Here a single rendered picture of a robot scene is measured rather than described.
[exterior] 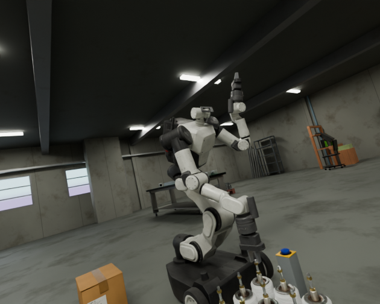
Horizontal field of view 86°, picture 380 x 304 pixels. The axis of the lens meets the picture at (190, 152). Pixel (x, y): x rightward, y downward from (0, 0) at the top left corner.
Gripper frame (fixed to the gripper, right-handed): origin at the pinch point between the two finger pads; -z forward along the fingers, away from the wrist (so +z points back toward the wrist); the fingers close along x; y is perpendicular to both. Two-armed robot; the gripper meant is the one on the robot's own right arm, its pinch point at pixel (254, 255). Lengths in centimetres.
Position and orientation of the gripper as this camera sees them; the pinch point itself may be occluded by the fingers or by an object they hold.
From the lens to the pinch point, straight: 109.0
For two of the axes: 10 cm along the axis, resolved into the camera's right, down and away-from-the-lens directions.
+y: 7.0, -0.7, 7.1
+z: -2.3, -9.7, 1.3
